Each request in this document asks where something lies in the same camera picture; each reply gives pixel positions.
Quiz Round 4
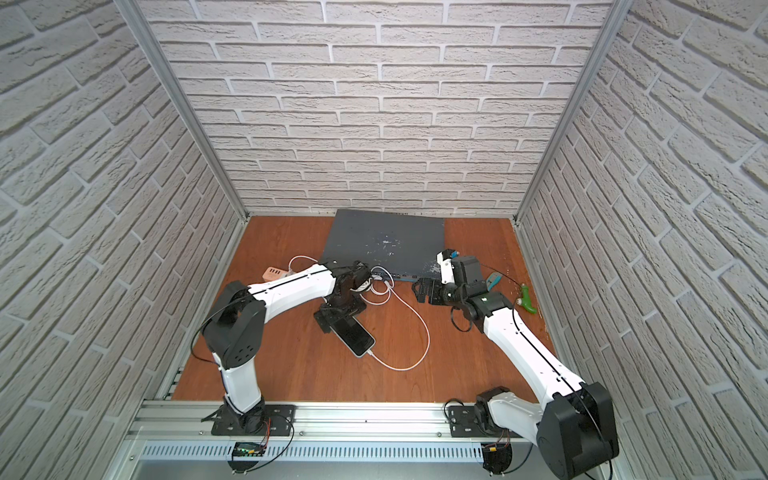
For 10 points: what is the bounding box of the smartphone with green case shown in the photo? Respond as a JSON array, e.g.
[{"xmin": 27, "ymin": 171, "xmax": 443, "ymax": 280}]
[{"xmin": 331, "ymin": 316, "xmax": 375, "ymax": 358}]

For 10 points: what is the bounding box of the white USB charging cable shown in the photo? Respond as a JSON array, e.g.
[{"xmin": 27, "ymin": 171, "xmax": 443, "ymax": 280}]
[{"xmin": 287, "ymin": 255, "xmax": 432, "ymax": 373}]

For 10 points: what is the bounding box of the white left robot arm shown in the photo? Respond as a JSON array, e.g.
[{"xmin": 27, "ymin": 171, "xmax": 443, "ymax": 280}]
[{"xmin": 201, "ymin": 261, "xmax": 375, "ymax": 416}]

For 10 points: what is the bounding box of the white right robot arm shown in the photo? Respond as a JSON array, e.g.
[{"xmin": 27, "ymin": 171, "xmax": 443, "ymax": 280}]
[{"xmin": 412, "ymin": 249, "xmax": 619, "ymax": 479}]

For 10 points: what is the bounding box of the pink power strip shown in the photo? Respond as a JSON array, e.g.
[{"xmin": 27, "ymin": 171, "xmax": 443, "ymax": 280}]
[{"xmin": 262, "ymin": 266, "xmax": 294, "ymax": 282}]

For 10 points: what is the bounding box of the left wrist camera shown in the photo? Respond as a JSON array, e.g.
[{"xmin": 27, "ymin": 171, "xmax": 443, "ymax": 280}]
[{"xmin": 350, "ymin": 261, "xmax": 372, "ymax": 293}]

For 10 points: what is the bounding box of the grey blue network switch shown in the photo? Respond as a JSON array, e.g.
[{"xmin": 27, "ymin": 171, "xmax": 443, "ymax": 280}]
[{"xmin": 321, "ymin": 209, "xmax": 445, "ymax": 282}]

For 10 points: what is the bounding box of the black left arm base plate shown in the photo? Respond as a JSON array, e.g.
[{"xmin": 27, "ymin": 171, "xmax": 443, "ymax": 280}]
[{"xmin": 202, "ymin": 403, "xmax": 296, "ymax": 437}]

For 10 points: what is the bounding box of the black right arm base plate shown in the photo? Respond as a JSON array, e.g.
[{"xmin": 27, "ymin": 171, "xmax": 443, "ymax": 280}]
[{"xmin": 442, "ymin": 386, "xmax": 510, "ymax": 438}]

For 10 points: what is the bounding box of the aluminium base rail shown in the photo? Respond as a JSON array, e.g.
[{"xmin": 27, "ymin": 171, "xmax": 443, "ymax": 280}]
[{"xmin": 106, "ymin": 401, "xmax": 555, "ymax": 479}]

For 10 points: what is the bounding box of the aluminium frame corner post right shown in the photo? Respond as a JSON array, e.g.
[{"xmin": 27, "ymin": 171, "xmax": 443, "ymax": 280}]
[{"xmin": 512, "ymin": 0, "xmax": 633, "ymax": 227}]

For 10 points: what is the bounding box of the aluminium frame corner post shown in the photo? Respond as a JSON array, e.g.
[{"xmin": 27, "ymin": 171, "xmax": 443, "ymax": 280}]
[
  {"xmin": 512, "ymin": 0, "xmax": 633, "ymax": 227},
  {"xmin": 115, "ymin": 0, "xmax": 249, "ymax": 222}
]

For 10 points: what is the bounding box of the aluminium frame corner post left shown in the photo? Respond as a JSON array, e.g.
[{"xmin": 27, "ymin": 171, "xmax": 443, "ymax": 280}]
[{"xmin": 115, "ymin": 0, "xmax": 249, "ymax": 222}]

